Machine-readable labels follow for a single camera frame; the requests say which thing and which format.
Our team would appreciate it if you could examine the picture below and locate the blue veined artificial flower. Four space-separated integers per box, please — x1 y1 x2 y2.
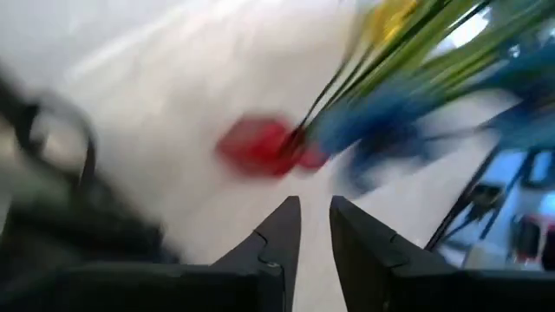
314 42 555 196

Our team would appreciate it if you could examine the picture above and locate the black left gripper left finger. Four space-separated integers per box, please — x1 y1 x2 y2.
210 195 303 312

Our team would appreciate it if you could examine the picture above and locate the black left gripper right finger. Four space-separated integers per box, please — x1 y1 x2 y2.
329 195 456 312

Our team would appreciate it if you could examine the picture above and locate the yellow ribbed glass vase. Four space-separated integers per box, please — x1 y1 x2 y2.
363 0 420 47

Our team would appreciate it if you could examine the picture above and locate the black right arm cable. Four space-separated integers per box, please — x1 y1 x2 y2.
25 93 99 187

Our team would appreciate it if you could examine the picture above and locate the red artificial tulip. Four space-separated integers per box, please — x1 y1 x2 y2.
297 142 331 172
215 51 369 179

